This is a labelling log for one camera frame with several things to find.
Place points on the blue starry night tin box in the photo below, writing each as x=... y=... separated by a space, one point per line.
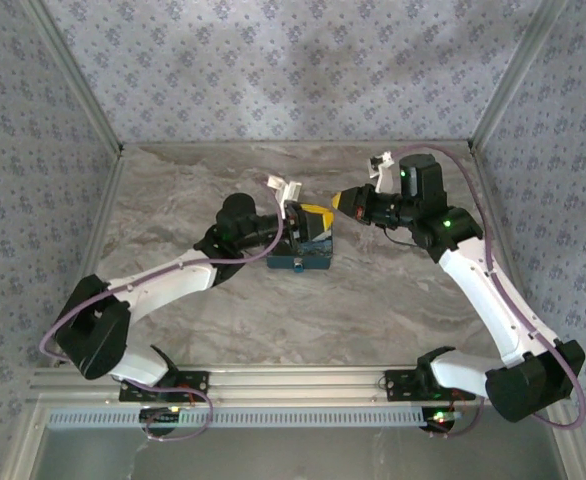
x=283 y=262

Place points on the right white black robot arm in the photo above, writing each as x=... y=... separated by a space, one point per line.
x=478 y=295

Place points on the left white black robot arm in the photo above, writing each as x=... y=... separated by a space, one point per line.
x=163 y=290

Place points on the small silver box lock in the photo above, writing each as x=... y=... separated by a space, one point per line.
x=298 y=266

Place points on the small circuit board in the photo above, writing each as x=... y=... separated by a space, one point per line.
x=160 y=414
x=440 y=416

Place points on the shiny metal sheet panel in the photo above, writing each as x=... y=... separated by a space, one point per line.
x=293 y=455

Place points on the aluminium table side rail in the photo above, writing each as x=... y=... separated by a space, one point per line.
x=93 y=250
x=495 y=210

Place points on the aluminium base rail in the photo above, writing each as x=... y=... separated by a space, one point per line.
x=293 y=382

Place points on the aluminium frame post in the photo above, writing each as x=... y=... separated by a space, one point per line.
x=518 y=75
x=76 y=75

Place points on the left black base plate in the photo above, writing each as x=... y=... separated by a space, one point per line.
x=200 y=382

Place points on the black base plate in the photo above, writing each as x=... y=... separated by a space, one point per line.
x=200 y=382
x=398 y=385

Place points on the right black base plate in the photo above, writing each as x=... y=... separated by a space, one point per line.
x=398 y=385

